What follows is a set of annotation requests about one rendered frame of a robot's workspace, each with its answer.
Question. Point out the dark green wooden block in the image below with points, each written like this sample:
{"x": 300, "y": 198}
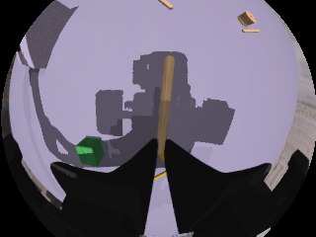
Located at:
{"x": 90, "y": 151}

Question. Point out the thin wooden stick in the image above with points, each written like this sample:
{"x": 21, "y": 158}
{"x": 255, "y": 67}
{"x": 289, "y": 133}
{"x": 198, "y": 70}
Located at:
{"x": 167, "y": 3}

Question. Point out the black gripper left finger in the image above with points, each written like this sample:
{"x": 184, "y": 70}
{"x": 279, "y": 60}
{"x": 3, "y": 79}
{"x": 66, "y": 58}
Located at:
{"x": 126, "y": 189}

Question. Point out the dark yellow braided string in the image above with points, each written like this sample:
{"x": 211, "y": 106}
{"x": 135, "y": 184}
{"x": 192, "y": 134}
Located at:
{"x": 164, "y": 111}

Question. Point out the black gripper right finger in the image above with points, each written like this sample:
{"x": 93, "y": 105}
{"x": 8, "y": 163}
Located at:
{"x": 197, "y": 189}

